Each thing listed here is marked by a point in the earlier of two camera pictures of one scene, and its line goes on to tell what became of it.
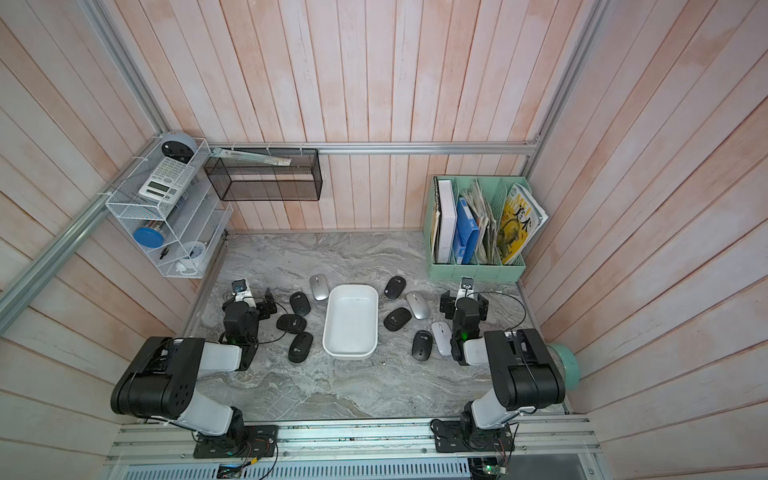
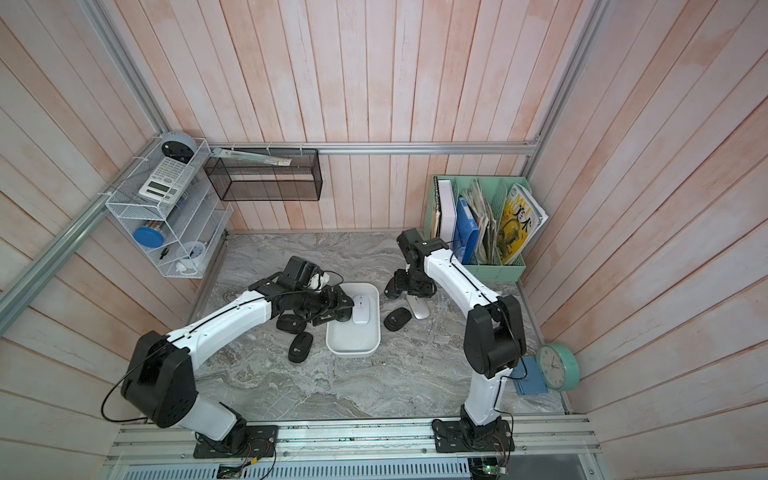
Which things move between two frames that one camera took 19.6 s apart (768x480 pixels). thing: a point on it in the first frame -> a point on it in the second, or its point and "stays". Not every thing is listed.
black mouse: (291, 323) stays
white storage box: (350, 324) stays
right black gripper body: (449, 303) -> (406, 281)
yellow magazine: (523, 216) stays
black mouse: (396, 318) stays
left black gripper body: (262, 311) -> (318, 302)
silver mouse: (418, 305) stays
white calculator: (168, 181) stays
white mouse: (443, 337) -> (361, 309)
